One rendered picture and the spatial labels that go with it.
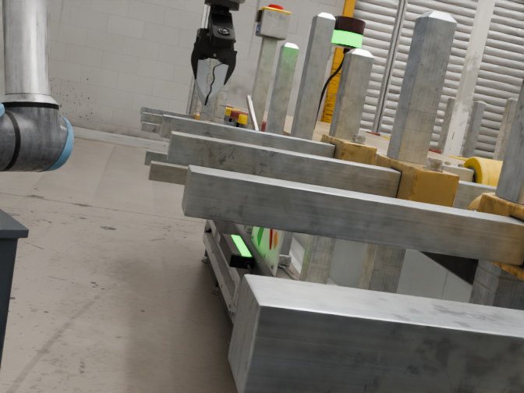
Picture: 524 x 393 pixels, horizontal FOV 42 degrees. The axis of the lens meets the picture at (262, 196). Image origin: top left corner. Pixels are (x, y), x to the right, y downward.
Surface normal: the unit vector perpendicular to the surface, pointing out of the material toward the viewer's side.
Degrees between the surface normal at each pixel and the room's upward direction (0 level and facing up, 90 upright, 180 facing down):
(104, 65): 90
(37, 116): 77
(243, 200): 90
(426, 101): 90
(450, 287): 90
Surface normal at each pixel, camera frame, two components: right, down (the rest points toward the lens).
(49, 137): 0.83, 0.00
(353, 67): 0.18, 0.18
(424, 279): -0.97, -0.15
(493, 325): 0.18, -0.97
